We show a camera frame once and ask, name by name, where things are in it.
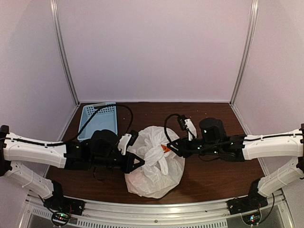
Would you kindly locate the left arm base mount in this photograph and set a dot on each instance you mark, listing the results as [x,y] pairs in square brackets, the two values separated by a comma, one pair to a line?
[61,203]

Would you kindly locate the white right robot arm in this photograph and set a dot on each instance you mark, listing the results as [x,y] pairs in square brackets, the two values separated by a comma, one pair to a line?
[274,145]

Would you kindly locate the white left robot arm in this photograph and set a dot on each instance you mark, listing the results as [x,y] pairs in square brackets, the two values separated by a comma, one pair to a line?
[15,149]

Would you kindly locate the right circuit board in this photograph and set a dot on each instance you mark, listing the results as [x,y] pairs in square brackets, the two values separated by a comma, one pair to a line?
[251,219]

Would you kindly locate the aluminium front rail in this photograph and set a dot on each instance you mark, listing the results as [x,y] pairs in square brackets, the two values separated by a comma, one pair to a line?
[209,214]

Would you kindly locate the white plastic bag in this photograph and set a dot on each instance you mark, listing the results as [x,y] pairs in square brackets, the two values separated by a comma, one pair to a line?
[161,172]

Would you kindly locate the aluminium corner post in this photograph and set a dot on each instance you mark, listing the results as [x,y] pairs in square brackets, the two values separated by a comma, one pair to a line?
[62,51]
[246,51]

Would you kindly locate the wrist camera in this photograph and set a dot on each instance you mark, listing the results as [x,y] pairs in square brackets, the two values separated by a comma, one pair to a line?
[127,140]
[187,125]

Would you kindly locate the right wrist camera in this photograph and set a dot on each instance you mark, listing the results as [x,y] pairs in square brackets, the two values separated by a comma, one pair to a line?
[187,125]

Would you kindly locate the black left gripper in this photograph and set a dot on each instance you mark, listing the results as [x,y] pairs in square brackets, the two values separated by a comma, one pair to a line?
[130,157]

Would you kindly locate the right aluminium corner post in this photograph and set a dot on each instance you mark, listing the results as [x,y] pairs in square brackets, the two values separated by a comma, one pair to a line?
[246,51]

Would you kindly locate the orange fruit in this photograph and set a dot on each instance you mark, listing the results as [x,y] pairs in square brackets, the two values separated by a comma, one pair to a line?
[165,148]

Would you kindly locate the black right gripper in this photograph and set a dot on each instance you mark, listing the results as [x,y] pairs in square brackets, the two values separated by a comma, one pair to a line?
[182,151]

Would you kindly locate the left aluminium corner post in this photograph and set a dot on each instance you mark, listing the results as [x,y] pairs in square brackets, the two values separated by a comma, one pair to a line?
[62,51]

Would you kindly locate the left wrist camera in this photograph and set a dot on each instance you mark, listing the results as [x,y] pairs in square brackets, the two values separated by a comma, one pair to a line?
[127,140]

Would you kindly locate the circuit board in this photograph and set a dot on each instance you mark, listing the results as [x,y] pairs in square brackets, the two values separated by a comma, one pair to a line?
[251,219]
[60,219]

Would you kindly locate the left circuit board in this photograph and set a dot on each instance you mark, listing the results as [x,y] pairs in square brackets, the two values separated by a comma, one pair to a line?
[60,219]

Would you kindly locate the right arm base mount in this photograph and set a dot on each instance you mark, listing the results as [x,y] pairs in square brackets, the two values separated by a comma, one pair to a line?
[250,202]

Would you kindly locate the light blue plastic basket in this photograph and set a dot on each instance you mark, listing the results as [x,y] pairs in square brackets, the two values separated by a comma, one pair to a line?
[106,118]

